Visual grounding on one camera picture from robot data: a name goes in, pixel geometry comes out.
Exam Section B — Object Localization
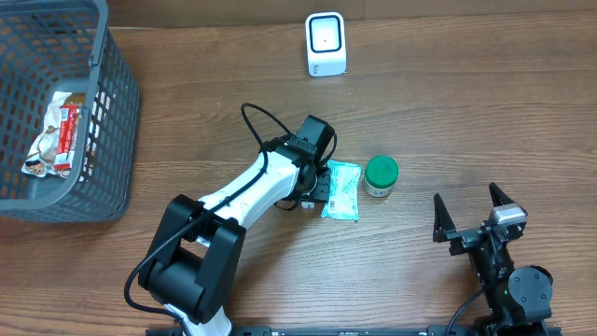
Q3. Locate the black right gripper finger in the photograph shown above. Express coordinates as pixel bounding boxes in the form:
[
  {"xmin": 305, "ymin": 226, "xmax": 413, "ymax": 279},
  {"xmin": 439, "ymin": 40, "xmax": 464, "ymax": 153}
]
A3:
[
  {"xmin": 489, "ymin": 182, "xmax": 514, "ymax": 207},
  {"xmin": 433, "ymin": 193, "xmax": 456, "ymax": 243}
]

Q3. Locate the teal tissue packet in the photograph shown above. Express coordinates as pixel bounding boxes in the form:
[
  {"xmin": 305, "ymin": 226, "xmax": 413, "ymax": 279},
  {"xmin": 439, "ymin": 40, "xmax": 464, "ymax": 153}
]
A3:
[{"xmin": 321, "ymin": 160, "xmax": 362, "ymax": 221}]

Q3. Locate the green lid jar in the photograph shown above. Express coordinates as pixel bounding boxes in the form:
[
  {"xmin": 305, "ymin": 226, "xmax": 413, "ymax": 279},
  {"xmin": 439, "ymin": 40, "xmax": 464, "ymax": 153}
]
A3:
[{"xmin": 364, "ymin": 155, "xmax": 399, "ymax": 198}]

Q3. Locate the red snack bar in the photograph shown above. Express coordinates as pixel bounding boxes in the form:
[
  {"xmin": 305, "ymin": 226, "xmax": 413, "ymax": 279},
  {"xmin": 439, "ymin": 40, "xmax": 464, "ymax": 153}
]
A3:
[{"xmin": 53, "ymin": 105, "xmax": 78, "ymax": 171}]

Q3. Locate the white snack wrapper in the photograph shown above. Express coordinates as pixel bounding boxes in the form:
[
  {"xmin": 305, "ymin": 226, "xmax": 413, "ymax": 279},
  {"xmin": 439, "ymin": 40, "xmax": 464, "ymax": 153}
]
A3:
[{"xmin": 21, "ymin": 91, "xmax": 86, "ymax": 178}]

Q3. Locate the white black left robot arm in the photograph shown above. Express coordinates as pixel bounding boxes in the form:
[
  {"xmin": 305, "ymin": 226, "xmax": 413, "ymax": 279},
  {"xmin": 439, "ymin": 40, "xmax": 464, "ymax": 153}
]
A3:
[{"xmin": 134, "ymin": 116, "xmax": 337, "ymax": 335}]

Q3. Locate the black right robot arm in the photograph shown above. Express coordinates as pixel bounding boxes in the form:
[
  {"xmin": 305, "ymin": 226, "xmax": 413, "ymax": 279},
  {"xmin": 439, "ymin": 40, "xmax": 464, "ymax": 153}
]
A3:
[{"xmin": 433, "ymin": 183, "xmax": 562, "ymax": 336}]

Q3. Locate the white barcode scanner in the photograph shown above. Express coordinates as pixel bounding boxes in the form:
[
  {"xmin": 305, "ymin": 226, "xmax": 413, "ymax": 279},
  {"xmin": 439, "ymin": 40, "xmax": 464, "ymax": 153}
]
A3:
[{"xmin": 305, "ymin": 11, "xmax": 347, "ymax": 77}]

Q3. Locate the grey plastic mesh basket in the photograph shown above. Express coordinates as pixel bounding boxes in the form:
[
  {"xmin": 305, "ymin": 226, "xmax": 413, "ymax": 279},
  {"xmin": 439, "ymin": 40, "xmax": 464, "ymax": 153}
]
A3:
[{"xmin": 1, "ymin": 1, "xmax": 142, "ymax": 222}]

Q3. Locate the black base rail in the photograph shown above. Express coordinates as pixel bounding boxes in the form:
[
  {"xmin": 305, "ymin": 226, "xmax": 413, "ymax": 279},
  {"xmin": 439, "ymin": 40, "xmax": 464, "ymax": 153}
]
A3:
[{"xmin": 145, "ymin": 325, "xmax": 562, "ymax": 336}]

